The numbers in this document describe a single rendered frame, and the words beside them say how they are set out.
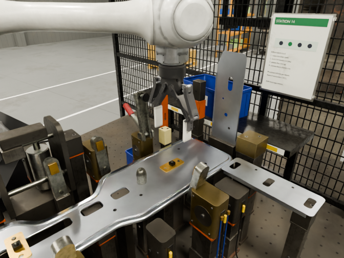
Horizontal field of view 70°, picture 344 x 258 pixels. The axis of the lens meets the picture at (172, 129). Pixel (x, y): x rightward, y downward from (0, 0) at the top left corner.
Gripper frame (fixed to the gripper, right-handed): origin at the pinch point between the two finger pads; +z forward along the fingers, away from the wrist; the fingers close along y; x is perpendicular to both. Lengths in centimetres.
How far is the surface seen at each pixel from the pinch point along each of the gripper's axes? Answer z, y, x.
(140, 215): 14.1, 10.3, -20.6
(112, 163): 44, -56, 6
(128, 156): 37, -46, 11
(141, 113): -1.1, -14.4, -1.2
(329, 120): 62, -4, 204
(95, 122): 114, -254, 88
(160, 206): 14.1, 11.4, -14.5
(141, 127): 4.1, -14.0, -1.6
